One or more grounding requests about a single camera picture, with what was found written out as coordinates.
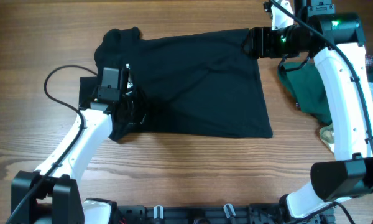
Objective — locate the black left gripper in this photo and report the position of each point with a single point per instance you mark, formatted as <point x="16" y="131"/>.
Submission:
<point x="142" y="102"/>

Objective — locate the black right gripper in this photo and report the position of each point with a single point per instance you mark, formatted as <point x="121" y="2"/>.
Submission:
<point x="258" y="39"/>

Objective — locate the black polo shirt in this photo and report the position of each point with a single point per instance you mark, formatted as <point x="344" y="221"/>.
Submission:
<point x="200" y="84"/>

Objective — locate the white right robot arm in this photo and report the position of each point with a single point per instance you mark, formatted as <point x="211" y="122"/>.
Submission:
<point x="336" y="42"/>

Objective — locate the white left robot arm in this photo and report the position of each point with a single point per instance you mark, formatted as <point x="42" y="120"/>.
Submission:
<point x="59" y="174"/>

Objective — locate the green garment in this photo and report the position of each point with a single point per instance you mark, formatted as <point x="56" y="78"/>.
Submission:
<point x="308" y="90"/>

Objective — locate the beige cream garment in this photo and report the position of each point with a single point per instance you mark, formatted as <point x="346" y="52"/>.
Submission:
<point x="327" y="137"/>

